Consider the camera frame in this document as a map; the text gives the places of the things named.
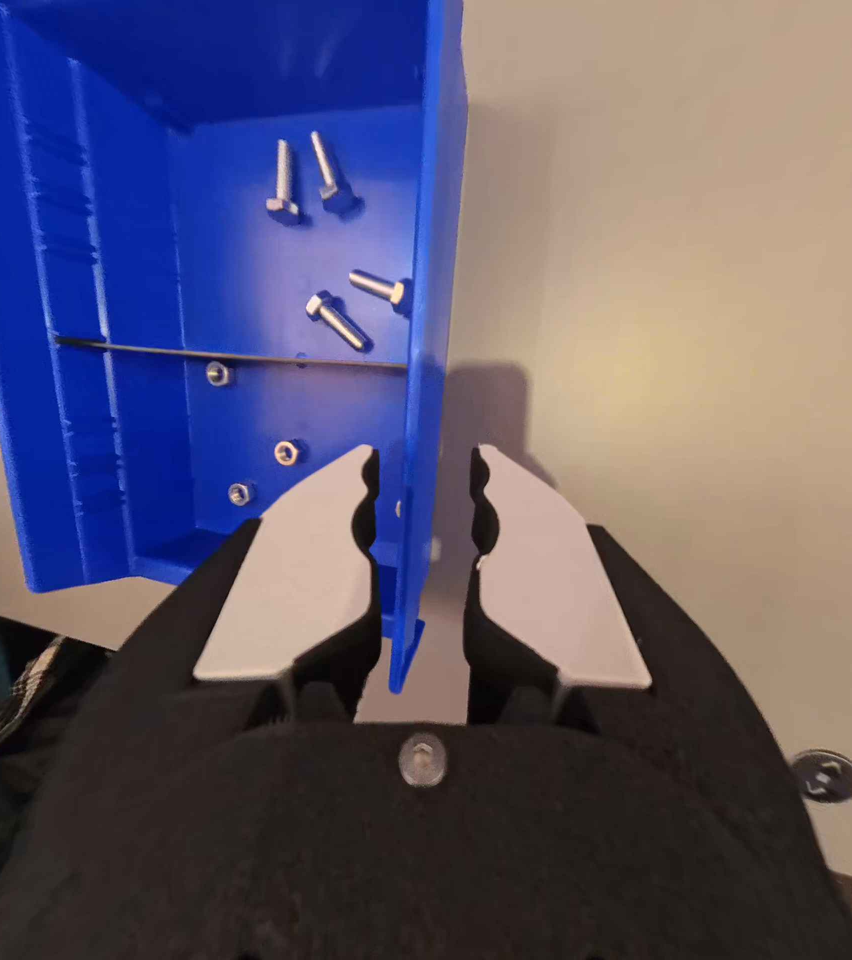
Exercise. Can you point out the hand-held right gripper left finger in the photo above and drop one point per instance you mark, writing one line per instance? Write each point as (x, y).
(291, 585)

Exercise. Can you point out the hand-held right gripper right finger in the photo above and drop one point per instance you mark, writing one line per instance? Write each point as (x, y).
(561, 592)

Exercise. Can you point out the blue divided parts bin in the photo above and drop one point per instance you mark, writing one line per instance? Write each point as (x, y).
(231, 262)

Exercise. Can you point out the person's plaid shirt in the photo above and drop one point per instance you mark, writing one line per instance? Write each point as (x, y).
(43, 675)

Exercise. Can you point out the steel hex bolt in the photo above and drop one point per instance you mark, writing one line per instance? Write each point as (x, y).
(373, 283)
(323, 161)
(336, 321)
(283, 172)

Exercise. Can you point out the round metal table fitting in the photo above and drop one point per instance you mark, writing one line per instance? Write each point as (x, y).
(816, 765)

